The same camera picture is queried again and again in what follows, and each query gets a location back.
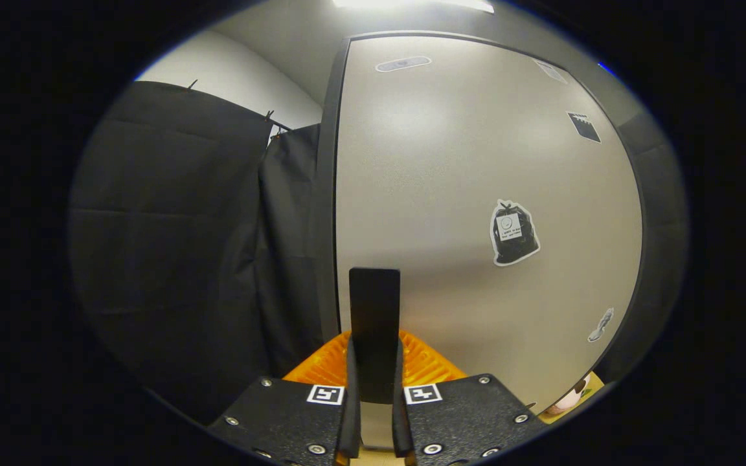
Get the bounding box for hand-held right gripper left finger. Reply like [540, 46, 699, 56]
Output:
[207, 331, 362, 466]

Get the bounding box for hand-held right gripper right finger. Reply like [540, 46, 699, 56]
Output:
[391, 331, 548, 466]

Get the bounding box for black door handle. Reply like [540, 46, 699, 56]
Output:
[348, 267, 401, 405]

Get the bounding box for grey cabinet door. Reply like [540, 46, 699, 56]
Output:
[334, 36, 644, 449]

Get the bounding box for black backdrop cloth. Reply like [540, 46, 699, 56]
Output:
[65, 81, 691, 428]

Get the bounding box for large ceiling light panel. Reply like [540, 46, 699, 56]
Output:
[333, 0, 495, 14]

